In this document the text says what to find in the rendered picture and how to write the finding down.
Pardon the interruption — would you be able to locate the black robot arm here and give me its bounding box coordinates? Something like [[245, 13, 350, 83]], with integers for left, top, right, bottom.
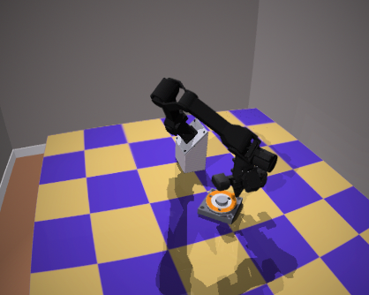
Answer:
[[150, 78, 277, 193]]

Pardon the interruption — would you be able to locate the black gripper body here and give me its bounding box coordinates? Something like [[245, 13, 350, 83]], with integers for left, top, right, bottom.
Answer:
[[212, 158, 267, 192]]

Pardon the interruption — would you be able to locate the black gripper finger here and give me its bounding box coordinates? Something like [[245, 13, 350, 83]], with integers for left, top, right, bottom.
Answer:
[[238, 181, 245, 197], [231, 185, 242, 197]]

